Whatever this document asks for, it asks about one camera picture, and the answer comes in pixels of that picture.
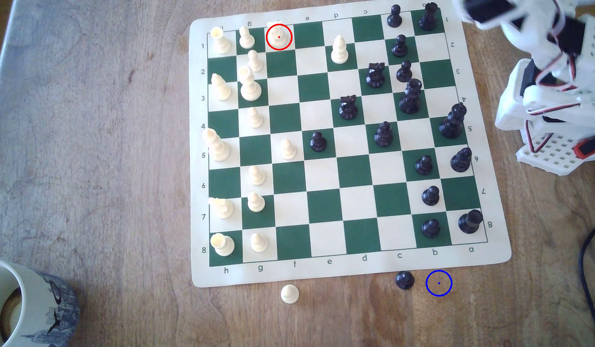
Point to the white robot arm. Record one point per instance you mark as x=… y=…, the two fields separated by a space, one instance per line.
x=514 y=103

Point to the green cream chess mat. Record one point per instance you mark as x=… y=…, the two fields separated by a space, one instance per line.
x=321 y=174

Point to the black chess pawn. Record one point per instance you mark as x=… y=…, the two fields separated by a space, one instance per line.
x=431 y=196
x=431 y=228
x=399 y=47
x=394 y=17
x=423 y=165
x=404 y=72
x=318 y=142
x=405 y=280

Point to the cream chess king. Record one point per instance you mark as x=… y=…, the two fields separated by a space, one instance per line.
x=216 y=145

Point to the black chess bishop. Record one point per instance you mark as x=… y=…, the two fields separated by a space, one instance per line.
x=383 y=135
x=461 y=160

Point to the cream chess queen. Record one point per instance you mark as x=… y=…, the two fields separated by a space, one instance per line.
x=249 y=86

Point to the cream chess rook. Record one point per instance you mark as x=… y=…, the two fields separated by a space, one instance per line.
x=222 y=245
x=221 y=41

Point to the cream chess bishop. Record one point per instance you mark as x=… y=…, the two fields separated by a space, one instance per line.
x=339 y=50
x=221 y=87

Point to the black chess rook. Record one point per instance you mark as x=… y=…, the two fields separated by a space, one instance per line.
x=428 y=17
x=470 y=221

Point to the skyline print ceramic mug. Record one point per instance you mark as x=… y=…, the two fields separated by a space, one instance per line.
x=61 y=308

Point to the red black connector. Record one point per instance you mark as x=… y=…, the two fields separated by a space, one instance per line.
x=585 y=149

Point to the white perforated base plate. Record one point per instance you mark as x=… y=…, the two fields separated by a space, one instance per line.
x=555 y=156

